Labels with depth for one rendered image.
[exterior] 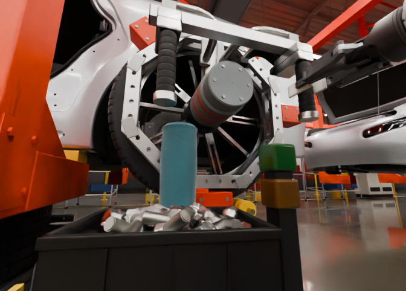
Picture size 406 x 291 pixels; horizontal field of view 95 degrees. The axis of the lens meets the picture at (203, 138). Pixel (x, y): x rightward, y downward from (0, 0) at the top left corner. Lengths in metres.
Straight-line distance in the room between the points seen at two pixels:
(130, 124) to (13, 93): 0.25
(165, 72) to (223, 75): 0.18
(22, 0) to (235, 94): 0.54
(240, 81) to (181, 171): 0.28
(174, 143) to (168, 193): 0.11
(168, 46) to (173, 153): 0.22
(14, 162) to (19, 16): 0.33
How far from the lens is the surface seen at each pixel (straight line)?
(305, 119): 0.51
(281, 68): 0.59
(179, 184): 0.42
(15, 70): 0.60
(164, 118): 1.14
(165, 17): 0.45
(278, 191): 0.28
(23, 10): 0.66
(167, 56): 0.39
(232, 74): 0.52
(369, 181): 8.65
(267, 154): 0.29
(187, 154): 0.43
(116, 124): 0.65
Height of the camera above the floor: 0.61
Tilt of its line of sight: 12 degrees up
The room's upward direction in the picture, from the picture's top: straight up
